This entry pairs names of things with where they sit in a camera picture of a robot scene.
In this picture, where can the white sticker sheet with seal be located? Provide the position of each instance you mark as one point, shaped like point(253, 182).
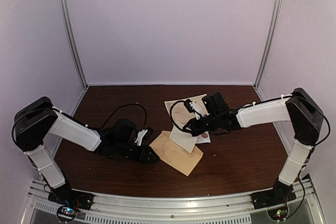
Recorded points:
point(203, 138)

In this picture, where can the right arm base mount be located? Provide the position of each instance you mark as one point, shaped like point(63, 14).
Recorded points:
point(269, 198)

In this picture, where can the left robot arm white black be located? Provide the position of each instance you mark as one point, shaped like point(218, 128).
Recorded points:
point(41, 118)

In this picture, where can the left small circuit board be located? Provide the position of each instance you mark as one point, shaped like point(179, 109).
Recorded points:
point(66, 213)

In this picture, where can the aluminium frame post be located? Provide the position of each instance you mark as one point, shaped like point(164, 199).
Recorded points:
point(276, 10)
point(72, 43)

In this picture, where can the small circuit board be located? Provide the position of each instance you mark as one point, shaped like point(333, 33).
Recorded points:
point(66, 213)
point(278, 214)

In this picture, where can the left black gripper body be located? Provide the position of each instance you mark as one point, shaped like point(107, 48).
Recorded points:
point(131, 155)

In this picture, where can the cream letter paper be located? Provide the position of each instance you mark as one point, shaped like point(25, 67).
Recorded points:
point(185, 140)
point(181, 115)

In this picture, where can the brown kraft envelope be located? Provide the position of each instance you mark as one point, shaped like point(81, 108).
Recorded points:
point(174, 155)

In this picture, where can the left aluminium frame post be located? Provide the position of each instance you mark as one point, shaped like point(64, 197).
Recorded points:
point(72, 43)

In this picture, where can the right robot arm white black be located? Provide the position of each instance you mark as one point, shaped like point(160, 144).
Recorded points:
point(297, 107)

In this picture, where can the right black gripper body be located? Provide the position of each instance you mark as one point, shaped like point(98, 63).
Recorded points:
point(200, 129)

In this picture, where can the front aluminium rail base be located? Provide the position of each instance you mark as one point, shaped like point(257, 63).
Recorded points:
point(233, 208)

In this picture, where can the right aluminium frame post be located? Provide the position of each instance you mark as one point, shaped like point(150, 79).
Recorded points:
point(276, 10)

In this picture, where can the right small circuit board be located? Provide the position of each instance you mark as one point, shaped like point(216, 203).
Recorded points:
point(278, 214)

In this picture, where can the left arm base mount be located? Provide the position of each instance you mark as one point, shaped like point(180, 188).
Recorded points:
point(77, 200)

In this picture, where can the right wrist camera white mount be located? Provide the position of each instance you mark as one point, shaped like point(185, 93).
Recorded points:
point(195, 108)

